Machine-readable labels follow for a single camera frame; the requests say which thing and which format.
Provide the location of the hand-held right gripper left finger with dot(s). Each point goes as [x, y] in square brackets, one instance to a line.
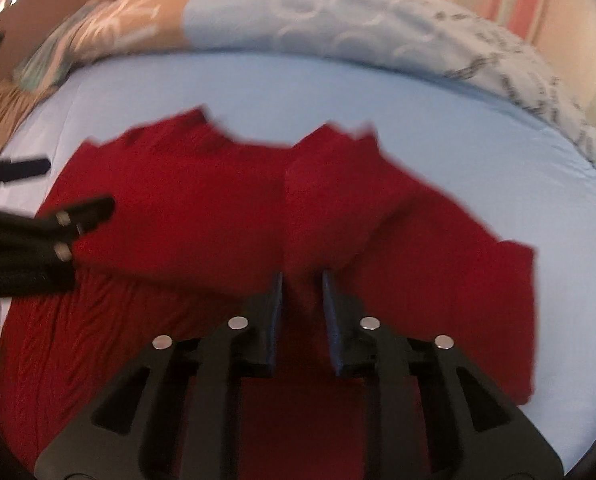
[276, 310]

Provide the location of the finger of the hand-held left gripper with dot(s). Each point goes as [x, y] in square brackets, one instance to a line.
[18, 170]
[38, 240]

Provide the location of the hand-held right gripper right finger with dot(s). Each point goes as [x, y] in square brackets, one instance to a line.
[331, 320]

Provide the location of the red knit sweater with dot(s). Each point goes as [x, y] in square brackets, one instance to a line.
[203, 210]

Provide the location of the tan crinkled cloth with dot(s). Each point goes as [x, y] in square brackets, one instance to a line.
[8, 110]

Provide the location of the teal plaid cloth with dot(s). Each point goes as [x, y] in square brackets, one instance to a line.
[40, 72]

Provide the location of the light blue bed sheet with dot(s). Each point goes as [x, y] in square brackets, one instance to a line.
[452, 160]

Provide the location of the patterned blue and tan duvet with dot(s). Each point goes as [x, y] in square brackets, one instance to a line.
[303, 15]

